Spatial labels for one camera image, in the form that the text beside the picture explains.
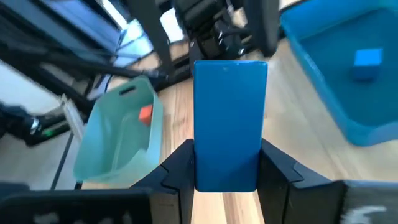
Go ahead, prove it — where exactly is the small red cube block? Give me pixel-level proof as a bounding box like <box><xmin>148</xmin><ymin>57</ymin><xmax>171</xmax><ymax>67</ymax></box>
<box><xmin>138</xmin><ymin>104</ymin><xmax>154</xmax><ymax>127</ymax></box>

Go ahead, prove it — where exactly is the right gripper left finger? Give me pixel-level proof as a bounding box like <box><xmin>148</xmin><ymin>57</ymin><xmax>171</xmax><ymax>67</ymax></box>
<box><xmin>130</xmin><ymin>138</ymin><xmax>195</xmax><ymax>224</ymax></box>

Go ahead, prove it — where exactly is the blue plastic bin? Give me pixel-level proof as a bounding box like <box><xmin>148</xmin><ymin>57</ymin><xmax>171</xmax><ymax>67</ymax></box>
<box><xmin>279</xmin><ymin>0</ymin><xmax>398</xmax><ymax>147</ymax></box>

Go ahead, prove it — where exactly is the black desk caster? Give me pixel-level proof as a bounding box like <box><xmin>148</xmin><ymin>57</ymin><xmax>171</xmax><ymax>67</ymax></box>
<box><xmin>0</xmin><ymin>102</ymin><xmax>71</xmax><ymax>147</ymax></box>

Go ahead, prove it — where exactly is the blue rectangular block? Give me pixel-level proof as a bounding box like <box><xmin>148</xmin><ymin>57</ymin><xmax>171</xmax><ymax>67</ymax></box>
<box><xmin>192</xmin><ymin>58</ymin><xmax>269</xmax><ymax>193</ymax></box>

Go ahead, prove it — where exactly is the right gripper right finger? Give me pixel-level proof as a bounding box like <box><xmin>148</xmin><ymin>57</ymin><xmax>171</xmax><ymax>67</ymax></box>
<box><xmin>256</xmin><ymin>138</ymin><xmax>346</xmax><ymax>224</ymax></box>

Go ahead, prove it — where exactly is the dark grey desk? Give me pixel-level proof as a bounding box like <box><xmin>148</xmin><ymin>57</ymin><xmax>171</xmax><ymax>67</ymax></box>
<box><xmin>0</xmin><ymin>0</ymin><xmax>125</xmax><ymax>103</ymax></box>

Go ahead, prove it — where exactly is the small blue cube block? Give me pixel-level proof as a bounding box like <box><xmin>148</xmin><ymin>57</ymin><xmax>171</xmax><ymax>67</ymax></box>
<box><xmin>351</xmin><ymin>47</ymin><xmax>384</xmax><ymax>82</ymax></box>

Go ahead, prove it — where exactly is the green plastic bin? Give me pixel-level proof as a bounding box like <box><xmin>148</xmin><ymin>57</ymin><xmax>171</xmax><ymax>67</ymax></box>
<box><xmin>73</xmin><ymin>75</ymin><xmax>165</xmax><ymax>184</ymax></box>

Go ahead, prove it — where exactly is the black aluminium table frame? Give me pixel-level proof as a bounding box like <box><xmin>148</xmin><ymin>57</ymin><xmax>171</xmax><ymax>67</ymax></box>
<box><xmin>152</xmin><ymin>60</ymin><xmax>195</xmax><ymax>93</ymax></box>

